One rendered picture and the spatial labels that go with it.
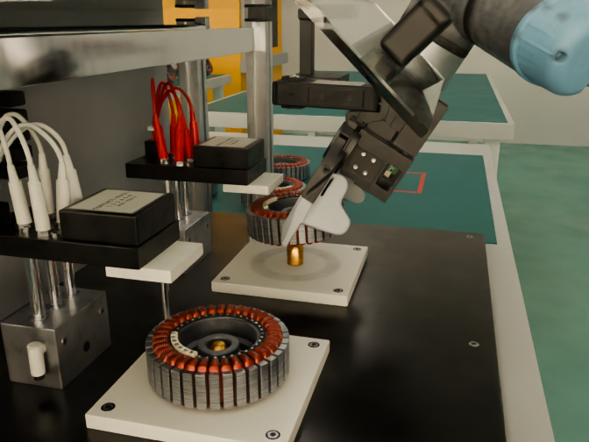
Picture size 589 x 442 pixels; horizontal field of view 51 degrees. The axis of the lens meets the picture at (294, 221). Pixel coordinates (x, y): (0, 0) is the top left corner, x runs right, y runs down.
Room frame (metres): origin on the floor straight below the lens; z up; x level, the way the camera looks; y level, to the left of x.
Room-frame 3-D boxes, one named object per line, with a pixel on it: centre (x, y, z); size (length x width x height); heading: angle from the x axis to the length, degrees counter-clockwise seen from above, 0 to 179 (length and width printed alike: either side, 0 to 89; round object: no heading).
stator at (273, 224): (0.66, 0.00, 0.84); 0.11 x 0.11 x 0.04
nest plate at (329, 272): (0.66, 0.00, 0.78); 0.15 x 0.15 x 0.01; 75
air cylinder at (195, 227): (0.70, 0.14, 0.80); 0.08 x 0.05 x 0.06; 165
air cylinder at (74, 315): (0.46, 0.20, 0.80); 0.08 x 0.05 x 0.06; 165
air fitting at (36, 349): (0.42, 0.20, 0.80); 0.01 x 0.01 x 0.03; 75
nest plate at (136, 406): (0.43, 0.06, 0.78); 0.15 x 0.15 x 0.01; 75
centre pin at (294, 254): (0.66, 0.00, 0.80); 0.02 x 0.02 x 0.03
